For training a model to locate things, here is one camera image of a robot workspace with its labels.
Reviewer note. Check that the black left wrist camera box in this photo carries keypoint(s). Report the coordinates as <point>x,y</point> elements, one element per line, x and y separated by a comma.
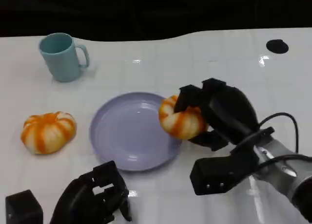
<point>23,207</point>

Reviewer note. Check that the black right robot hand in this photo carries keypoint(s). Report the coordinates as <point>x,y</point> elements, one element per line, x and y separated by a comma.
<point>219,112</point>

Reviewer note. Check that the lilac plate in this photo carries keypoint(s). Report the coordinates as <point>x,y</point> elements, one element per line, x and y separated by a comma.
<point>131,131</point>

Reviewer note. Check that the black round table hole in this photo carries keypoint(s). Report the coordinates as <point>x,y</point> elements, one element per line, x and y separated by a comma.
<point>277,46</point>

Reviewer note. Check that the pale green mug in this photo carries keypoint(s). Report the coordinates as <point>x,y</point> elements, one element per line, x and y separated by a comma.
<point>61,59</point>

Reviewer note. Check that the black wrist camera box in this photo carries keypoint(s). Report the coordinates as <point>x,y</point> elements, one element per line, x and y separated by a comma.
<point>23,207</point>
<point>219,175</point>

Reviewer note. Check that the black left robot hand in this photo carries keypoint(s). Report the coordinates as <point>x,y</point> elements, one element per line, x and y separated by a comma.
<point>90,199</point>

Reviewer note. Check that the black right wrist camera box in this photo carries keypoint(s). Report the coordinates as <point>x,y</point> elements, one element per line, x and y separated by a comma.
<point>219,175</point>

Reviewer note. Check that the orange and white bread roll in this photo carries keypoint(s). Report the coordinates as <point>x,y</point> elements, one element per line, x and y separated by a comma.
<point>47,132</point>
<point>181,123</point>

